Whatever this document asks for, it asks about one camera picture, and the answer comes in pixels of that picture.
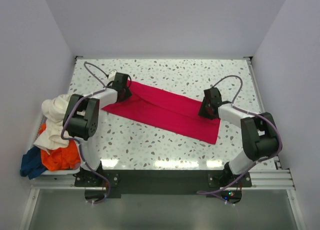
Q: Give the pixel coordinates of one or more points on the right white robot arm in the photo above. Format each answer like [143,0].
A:
[260,137]

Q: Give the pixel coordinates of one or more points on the magenta t shirt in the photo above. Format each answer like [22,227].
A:
[166,110]

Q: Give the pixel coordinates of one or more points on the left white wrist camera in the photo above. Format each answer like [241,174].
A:
[111,75]

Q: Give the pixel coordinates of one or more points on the blue t shirt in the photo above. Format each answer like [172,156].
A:
[31,164]

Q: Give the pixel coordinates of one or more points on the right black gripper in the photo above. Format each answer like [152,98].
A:
[207,109]

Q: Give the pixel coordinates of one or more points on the cream t shirt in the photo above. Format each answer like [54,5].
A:
[54,110]

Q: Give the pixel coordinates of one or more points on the orange t shirt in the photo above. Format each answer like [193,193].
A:
[57,154]

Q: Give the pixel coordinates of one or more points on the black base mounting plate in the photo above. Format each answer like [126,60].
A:
[117,183]

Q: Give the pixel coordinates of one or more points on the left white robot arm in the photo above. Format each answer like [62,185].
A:
[81,121]

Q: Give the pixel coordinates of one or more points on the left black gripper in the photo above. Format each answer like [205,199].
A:
[125,91]

